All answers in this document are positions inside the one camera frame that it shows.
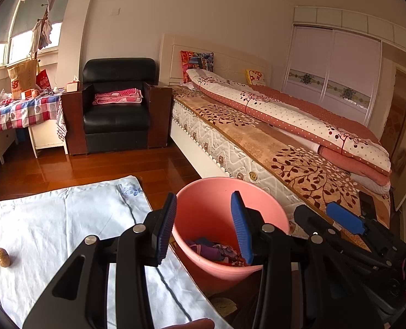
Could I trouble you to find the colourful printed wrapper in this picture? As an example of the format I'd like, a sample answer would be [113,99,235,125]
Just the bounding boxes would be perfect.
[217,243,248,266]

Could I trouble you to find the pink folded blanket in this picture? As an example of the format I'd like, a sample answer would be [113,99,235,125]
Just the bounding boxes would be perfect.
[93,88,144,106]

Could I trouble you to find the black leather armchair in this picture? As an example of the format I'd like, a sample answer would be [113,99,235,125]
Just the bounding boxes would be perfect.
[61,58,173,156]

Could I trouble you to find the brown paper shopping bag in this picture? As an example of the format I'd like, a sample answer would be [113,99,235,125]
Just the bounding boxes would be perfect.
[7,59,39,101]

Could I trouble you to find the wooden coat rack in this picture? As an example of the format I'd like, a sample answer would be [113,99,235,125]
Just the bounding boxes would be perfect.
[28,3,51,63]

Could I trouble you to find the person's left hand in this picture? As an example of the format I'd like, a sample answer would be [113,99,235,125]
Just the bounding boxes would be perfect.
[162,318,215,329]

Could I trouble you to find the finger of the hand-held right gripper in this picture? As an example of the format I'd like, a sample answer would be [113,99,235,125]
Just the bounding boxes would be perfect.
[294,205,392,270]
[326,202,406,261]

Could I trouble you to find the pink plastic bucket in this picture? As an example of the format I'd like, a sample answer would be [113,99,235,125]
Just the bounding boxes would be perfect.
[171,177,291,293]

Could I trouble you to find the colourful printed pillow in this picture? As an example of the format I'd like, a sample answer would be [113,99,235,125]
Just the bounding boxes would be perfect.
[180,51,215,75]

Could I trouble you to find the red patterned white cloth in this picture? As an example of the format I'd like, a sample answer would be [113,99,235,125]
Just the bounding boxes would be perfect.
[55,101,68,142]

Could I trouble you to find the window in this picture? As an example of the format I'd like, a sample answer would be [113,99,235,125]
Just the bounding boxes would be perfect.
[0,7,60,69]

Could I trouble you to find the wooden door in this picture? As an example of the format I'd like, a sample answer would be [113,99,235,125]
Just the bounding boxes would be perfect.
[381,46,406,209]

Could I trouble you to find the light blue cloth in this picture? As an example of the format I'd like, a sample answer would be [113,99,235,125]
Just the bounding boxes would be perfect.
[0,175,234,329]

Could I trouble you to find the bed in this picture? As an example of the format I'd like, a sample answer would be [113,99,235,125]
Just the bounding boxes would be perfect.
[158,33,400,247]

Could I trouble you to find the checkered cloth side table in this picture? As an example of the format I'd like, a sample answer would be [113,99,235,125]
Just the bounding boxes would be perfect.
[0,92,61,136]

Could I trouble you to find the tissue box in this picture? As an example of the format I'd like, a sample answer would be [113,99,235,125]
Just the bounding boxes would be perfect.
[66,75,82,92]

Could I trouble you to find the white hanging garment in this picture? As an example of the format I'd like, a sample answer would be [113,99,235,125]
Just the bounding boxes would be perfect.
[32,21,53,50]

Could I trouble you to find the red paper bag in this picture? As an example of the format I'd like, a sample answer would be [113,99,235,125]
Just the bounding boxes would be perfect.
[35,69,53,91]

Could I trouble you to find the white desk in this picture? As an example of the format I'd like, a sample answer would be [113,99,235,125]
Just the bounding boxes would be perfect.
[0,117,68,165]

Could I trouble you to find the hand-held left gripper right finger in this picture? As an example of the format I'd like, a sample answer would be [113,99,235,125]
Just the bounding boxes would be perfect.
[230,191,385,329]

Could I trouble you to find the purple clothes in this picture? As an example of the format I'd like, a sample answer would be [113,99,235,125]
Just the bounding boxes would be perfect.
[186,236,224,259]

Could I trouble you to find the black smartphone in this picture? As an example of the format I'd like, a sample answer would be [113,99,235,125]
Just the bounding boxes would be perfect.
[358,191,376,218]

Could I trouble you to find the white sliding door wardrobe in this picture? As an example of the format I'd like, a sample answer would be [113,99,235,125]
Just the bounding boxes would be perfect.
[282,6,406,127]

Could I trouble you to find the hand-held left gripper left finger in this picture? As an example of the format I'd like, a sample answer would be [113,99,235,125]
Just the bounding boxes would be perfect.
[22,192,178,329]

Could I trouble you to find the yellow pillow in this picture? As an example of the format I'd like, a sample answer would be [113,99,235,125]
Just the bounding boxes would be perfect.
[245,69,267,86]

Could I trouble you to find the beige paper scrap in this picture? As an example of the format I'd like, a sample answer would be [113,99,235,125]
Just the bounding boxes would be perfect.
[210,296,239,317]

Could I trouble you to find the brown leaf print blanket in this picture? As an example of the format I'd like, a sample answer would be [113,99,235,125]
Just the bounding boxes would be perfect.
[172,86,390,244]

